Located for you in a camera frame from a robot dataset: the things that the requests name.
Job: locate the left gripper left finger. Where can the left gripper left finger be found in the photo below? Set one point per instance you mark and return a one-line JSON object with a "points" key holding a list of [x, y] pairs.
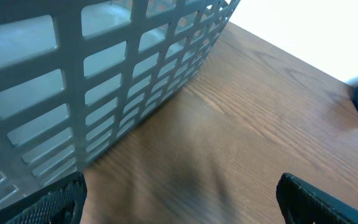
{"points": [[60, 202]]}

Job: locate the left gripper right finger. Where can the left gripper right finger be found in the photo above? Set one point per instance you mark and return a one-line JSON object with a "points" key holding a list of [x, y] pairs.
{"points": [[301, 202]]}

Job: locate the grey plastic mesh basket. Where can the grey plastic mesh basket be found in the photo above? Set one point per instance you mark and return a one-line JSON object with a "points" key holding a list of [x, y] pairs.
{"points": [[75, 76]]}

